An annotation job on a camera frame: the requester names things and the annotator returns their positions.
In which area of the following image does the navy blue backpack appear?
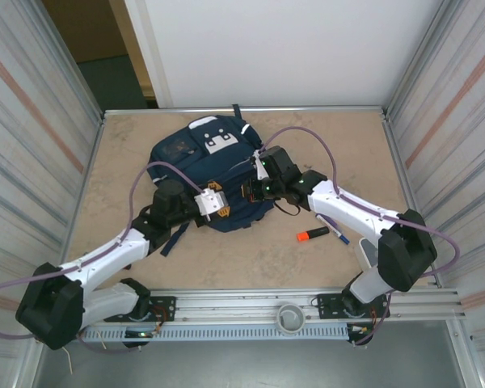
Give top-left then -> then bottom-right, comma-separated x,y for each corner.
149,103 -> 282,258

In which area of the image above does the orange black highlighter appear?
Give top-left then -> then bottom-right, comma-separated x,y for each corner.
297,226 -> 331,243

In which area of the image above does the white blue marker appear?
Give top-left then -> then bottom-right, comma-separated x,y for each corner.
314,213 -> 351,246

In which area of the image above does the white grey flat device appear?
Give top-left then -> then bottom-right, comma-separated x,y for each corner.
357,237 -> 383,268

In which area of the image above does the grey round plastic cup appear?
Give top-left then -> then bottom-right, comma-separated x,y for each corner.
276,303 -> 306,333

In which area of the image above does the ribbed translucent side panel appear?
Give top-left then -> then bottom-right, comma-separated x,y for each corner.
382,0 -> 485,365
0,0 -> 105,365

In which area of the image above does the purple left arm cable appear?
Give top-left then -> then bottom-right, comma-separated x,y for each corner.
0,161 -> 207,355

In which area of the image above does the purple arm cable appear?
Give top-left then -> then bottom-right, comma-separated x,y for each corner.
261,126 -> 462,347
0,161 -> 207,355

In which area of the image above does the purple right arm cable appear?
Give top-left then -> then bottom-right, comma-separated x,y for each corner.
261,126 -> 462,347

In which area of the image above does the aluminium table edge rail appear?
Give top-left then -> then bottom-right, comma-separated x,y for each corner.
103,105 -> 386,115

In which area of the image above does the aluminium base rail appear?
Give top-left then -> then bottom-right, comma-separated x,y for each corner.
26,287 -> 468,323

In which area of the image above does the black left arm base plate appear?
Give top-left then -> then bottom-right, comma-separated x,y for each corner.
103,295 -> 177,323

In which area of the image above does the slotted grey cable duct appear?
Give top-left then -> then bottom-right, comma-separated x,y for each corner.
82,325 -> 351,341

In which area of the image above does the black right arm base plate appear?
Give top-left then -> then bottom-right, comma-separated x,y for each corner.
317,293 -> 390,320

